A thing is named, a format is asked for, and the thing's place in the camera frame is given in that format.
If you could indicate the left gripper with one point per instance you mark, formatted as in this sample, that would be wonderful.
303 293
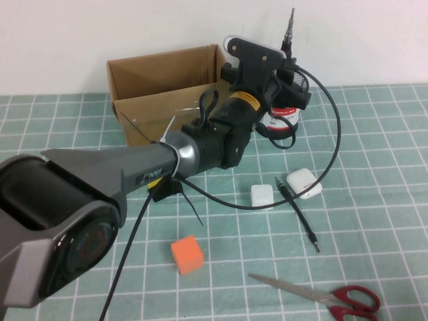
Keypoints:
254 77

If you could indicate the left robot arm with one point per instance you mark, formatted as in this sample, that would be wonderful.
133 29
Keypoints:
100 167

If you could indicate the black mesh pen holder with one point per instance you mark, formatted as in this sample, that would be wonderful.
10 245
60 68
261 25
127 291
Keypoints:
281 120

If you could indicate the white earbuds case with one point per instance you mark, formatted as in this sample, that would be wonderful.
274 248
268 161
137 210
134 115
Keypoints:
302 182

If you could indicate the white cube block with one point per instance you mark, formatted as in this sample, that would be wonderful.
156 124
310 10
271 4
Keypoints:
261 196

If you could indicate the brown cardboard box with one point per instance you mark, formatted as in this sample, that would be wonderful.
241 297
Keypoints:
160 77

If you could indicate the white zip tie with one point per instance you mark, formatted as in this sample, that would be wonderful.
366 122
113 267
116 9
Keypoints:
168 133

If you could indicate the green grid tablecloth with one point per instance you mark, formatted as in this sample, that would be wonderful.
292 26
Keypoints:
368 200

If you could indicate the orange block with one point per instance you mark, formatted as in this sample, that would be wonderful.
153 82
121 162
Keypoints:
187 255

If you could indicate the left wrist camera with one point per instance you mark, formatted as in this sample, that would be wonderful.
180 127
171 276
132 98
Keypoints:
254 48

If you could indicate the black plastic bracket block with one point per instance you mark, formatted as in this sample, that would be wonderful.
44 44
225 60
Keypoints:
165 192

